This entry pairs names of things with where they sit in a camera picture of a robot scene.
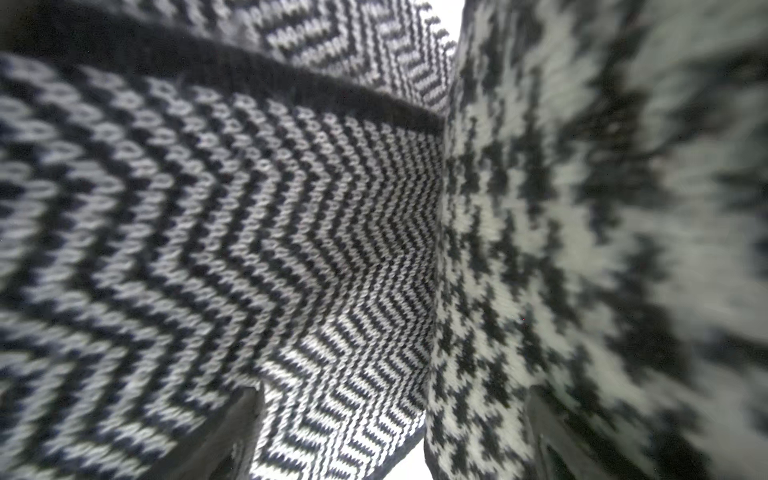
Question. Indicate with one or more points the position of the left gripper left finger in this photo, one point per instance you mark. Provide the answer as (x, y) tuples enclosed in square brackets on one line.
[(222, 447)]

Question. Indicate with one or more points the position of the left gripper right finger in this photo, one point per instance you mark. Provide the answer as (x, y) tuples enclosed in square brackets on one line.
[(563, 446)]

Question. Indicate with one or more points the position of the black white patterned knit scarf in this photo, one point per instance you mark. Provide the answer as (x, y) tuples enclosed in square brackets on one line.
[(396, 232)]

